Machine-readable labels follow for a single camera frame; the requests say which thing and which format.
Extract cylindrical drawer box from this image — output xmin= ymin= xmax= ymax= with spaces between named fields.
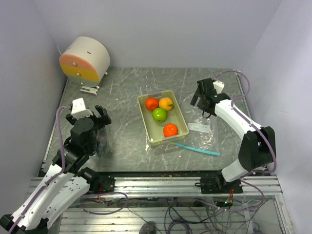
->
xmin=59 ymin=36 xmax=111 ymax=88

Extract green apple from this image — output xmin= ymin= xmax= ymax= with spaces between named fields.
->
xmin=152 ymin=107 xmax=167 ymax=123

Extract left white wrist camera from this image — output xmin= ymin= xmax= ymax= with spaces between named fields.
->
xmin=71 ymin=97 xmax=93 ymax=119

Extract orange fruit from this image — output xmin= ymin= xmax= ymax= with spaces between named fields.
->
xmin=145 ymin=97 xmax=159 ymax=112

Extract small silver metal bracket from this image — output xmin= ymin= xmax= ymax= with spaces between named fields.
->
xmin=80 ymin=86 xmax=98 ymax=96

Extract yellow-orange peach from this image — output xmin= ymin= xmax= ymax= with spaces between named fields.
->
xmin=159 ymin=97 xmax=174 ymax=111

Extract loose wires under table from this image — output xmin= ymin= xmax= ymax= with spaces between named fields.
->
xmin=80 ymin=190 xmax=269 ymax=234

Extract small red-orange fruit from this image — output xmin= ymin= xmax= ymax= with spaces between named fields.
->
xmin=163 ymin=123 xmax=178 ymax=137

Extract aluminium rail frame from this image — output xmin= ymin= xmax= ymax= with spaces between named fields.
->
xmin=24 ymin=170 xmax=295 ymax=234

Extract blue-zipper clear bag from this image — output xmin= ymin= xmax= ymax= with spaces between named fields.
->
xmin=170 ymin=109 xmax=221 ymax=157

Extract yellow-green perforated plastic basket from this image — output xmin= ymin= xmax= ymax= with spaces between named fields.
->
xmin=137 ymin=90 xmax=189 ymax=146

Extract red-zipper clear bag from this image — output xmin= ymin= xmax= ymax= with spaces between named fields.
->
xmin=91 ymin=127 xmax=110 ymax=159

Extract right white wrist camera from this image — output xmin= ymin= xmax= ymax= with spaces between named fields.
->
xmin=213 ymin=80 xmax=225 ymax=94

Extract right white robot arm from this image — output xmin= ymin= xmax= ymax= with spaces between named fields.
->
xmin=190 ymin=78 xmax=276 ymax=194

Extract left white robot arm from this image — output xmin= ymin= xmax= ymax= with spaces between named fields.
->
xmin=0 ymin=104 xmax=115 ymax=234

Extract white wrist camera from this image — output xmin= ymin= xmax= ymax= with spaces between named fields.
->
xmin=71 ymin=97 xmax=93 ymax=119
xmin=213 ymin=80 xmax=225 ymax=94

